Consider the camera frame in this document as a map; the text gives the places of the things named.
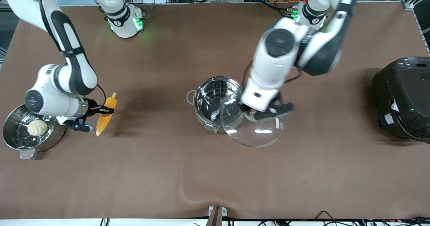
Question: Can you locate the yellow corn cob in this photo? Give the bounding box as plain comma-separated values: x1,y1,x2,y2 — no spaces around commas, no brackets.
96,92,118,136

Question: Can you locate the glass pot lid with knob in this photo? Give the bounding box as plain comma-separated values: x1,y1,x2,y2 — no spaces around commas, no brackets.
220,98,285,148

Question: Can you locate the steel electric cooking pot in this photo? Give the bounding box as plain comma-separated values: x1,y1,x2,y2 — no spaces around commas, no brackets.
187,76,247,135

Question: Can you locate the steel steamer pot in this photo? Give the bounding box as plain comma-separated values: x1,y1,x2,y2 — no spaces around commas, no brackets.
2,103,67,160

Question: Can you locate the white steamed bun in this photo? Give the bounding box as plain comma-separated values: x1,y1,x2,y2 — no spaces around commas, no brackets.
27,119,48,137

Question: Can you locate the brown table mat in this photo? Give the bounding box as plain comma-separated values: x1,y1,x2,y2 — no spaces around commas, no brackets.
0,2,430,220

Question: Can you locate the black rice cooker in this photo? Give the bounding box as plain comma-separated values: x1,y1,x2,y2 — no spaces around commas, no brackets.
372,56,430,143

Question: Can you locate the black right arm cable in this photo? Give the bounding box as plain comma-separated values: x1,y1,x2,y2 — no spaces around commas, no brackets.
96,84,108,111

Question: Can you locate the looped black cable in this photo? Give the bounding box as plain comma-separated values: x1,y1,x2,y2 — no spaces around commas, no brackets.
314,211,340,226

